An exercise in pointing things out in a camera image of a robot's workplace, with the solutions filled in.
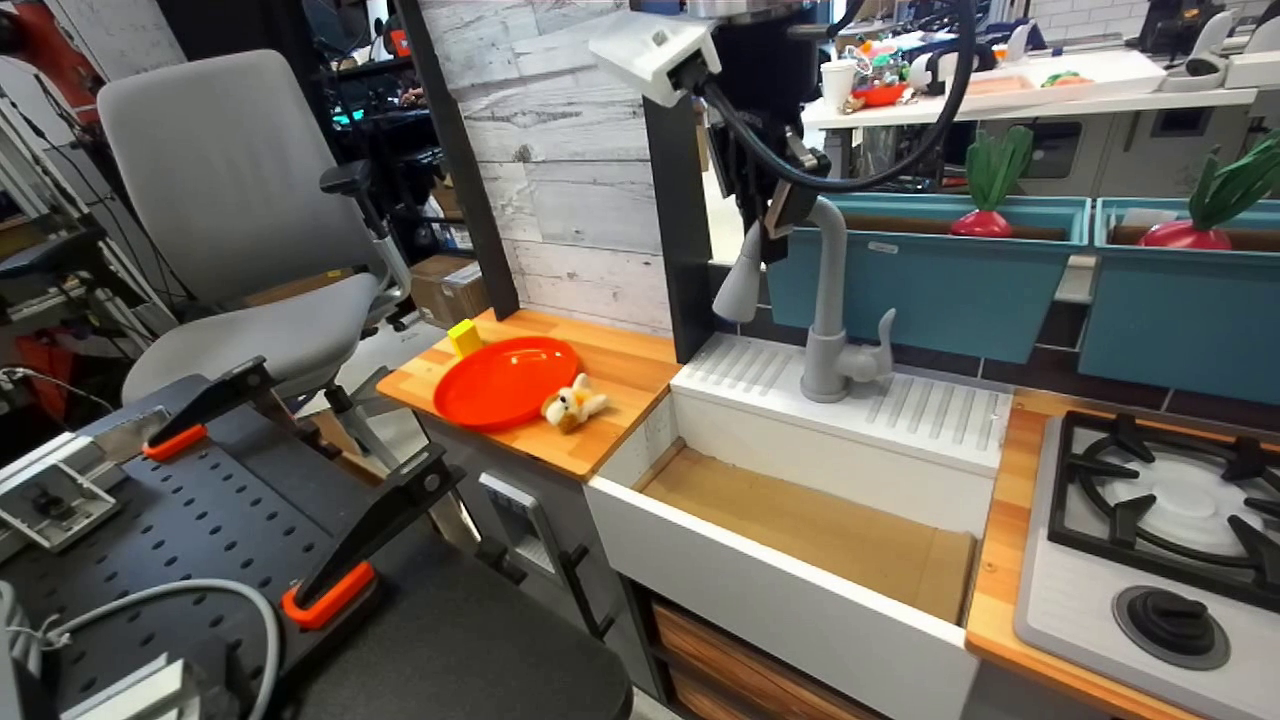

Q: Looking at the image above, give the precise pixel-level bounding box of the black orange clamp front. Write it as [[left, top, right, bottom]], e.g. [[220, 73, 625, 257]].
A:
[[280, 450, 457, 633]]

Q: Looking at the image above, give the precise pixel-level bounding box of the teal planter box right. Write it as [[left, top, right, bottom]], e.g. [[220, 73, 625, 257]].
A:
[[1079, 195, 1280, 406]]

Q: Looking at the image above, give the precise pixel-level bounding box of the wooden countertop right section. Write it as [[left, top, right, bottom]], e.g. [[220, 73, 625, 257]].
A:
[[966, 387, 1204, 720]]

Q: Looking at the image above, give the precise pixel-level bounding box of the grey office chair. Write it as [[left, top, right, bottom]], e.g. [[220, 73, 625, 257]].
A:
[[95, 50, 408, 406]]

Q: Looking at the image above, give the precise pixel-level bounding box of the toy radish left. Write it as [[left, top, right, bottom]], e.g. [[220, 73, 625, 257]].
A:
[[951, 130, 1031, 241]]

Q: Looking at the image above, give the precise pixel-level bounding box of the cream toy food piece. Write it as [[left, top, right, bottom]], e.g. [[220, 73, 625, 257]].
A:
[[539, 375, 609, 433]]

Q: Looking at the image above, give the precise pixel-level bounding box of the teal planter box left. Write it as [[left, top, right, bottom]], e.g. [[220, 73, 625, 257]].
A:
[[763, 188, 1098, 370]]

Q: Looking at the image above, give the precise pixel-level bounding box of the white background table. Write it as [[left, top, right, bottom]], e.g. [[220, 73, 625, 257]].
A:
[[800, 50, 1259, 195]]

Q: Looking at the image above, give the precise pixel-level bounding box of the grey toy stove top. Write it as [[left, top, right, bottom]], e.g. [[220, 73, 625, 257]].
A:
[[1017, 416, 1280, 720]]

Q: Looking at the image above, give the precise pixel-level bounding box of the grey cable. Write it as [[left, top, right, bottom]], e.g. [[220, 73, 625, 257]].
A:
[[11, 577, 285, 720]]

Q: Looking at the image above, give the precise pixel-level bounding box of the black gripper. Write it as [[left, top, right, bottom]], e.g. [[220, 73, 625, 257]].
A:
[[713, 12, 815, 264]]

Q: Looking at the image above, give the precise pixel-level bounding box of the orange plastic plate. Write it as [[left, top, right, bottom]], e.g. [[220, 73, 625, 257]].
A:
[[434, 335, 583, 433]]

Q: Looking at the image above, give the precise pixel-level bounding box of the black perforated mounting board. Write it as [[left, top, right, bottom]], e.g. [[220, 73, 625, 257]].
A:
[[0, 428, 371, 705]]

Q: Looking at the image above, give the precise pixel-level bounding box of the toy radish right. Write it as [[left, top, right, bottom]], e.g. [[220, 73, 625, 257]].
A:
[[1142, 138, 1280, 251]]

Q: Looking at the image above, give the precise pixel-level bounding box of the yellow toy block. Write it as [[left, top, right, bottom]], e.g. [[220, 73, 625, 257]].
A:
[[448, 320, 486, 358]]

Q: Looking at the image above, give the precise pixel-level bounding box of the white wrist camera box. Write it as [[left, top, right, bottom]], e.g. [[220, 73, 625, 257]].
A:
[[588, 12, 719, 107]]

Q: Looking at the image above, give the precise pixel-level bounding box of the grey kitchen faucet spout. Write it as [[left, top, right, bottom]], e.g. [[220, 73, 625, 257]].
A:
[[708, 194, 902, 408]]

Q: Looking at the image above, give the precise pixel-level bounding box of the white toy sink basin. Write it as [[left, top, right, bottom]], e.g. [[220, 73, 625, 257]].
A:
[[583, 335, 1012, 720]]

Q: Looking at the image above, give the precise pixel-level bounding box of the black orange clamp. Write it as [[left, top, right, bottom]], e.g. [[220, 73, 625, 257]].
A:
[[142, 360, 272, 465], [280, 450, 457, 633]]

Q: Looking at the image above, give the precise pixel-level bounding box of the toy radish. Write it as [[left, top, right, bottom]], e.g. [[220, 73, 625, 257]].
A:
[[1142, 138, 1280, 251], [951, 130, 1031, 241]]

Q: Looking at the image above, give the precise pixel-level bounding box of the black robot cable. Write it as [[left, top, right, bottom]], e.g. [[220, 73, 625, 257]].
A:
[[693, 0, 983, 195]]

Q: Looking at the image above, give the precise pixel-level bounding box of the black stove grate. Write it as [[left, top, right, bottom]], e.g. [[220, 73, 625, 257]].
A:
[[1047, 413, 1280, 614]]

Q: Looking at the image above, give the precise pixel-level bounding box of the teal planter box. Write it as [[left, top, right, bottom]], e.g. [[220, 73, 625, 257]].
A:
[[1079, 195, 1280, 406], [763, 188, 1098, 370]]

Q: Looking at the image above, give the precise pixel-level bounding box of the black stove knob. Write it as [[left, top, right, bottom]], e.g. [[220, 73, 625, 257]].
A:
[[1113, 586, 1232, 672]]

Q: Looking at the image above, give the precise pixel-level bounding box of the black orange clamp rear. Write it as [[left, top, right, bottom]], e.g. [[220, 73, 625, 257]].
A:
[[142, 360, 272, 465]]

